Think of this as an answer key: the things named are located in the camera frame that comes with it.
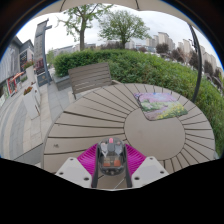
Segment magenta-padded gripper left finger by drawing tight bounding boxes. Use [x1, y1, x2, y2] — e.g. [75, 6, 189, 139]
[54, 143, 101, 189]

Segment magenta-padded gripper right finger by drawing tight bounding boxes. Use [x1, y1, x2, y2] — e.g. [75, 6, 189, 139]
[122, 143, 170, 189]

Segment flower landscape print mouse pad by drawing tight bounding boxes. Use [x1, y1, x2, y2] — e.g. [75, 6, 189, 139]
[133, 92, 189, 121]

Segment large white flower planter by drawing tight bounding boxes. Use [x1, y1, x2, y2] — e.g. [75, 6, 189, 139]
[22, 85, 42, 120]

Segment grey slatted outdoor chair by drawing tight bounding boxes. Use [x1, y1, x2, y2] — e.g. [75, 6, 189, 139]
[68, 62, 123, 101]

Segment small white flower planter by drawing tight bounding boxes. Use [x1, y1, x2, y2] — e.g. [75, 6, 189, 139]
[22, 60, 37, 86]

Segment dark curved parasol pole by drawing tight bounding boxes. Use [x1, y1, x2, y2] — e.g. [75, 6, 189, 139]
[188, 23, 204, 104]

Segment thin-crowned tree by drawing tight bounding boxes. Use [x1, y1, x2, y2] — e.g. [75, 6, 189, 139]
[56, 3, 113, 52]

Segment tall grey sign pillar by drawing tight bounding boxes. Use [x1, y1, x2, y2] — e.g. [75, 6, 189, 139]
[33, 18, 53, 87]

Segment far apartment buildings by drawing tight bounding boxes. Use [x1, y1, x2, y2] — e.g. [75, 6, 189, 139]
[144, 31, 218, 73]

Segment round-crowned tree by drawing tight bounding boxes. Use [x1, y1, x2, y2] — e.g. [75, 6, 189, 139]
[98, 9, 151, 50]

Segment beige parasol canopy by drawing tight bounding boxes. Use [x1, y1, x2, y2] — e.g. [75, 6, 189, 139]
[33, 0, 208, 21]

